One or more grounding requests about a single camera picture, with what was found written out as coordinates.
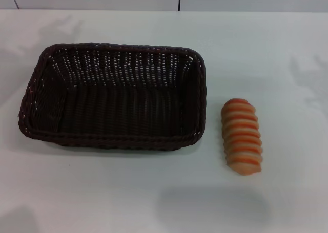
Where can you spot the black woven rectangular basket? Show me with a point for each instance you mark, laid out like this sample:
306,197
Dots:
123,110

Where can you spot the orange striped bread roll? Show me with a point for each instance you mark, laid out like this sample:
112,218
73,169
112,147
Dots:
241,137

